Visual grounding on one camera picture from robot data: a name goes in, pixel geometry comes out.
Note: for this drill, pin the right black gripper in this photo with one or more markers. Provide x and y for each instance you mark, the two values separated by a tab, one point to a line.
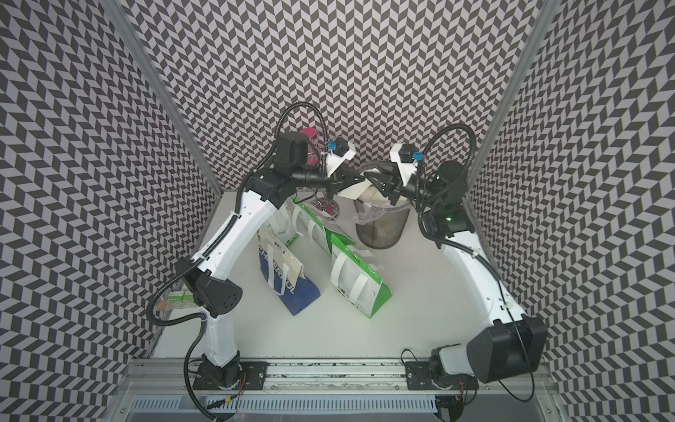
388	189

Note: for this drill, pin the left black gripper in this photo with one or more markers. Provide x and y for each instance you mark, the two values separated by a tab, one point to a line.
348	176

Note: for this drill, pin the blue white paper bag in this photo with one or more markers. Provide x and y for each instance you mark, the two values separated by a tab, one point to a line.
284	274

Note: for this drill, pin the green white bag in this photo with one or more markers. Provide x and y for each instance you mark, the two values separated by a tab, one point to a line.
280	225
356	273
314	225

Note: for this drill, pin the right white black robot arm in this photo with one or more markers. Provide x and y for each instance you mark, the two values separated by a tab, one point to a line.
509	342

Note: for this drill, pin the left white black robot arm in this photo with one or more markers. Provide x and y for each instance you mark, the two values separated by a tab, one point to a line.
284	170

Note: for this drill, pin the clear plastic bin liner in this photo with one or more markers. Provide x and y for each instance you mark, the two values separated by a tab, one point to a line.
365	213

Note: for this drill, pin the black mesh trash bin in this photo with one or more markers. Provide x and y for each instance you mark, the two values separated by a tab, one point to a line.
385	232

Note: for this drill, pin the small green white packet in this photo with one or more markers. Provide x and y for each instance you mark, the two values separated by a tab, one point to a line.
182	299

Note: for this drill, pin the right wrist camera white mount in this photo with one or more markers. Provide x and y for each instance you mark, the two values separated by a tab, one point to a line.
407	157

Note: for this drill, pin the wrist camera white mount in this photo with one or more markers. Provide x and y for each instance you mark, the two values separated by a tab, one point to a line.
339	151
407	157

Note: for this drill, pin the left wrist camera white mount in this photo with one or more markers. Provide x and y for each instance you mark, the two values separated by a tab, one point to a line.
339	151

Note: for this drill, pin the pink top wire stand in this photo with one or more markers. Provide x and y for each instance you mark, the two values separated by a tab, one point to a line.
328	208

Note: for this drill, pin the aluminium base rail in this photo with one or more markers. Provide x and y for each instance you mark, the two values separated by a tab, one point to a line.
345	389

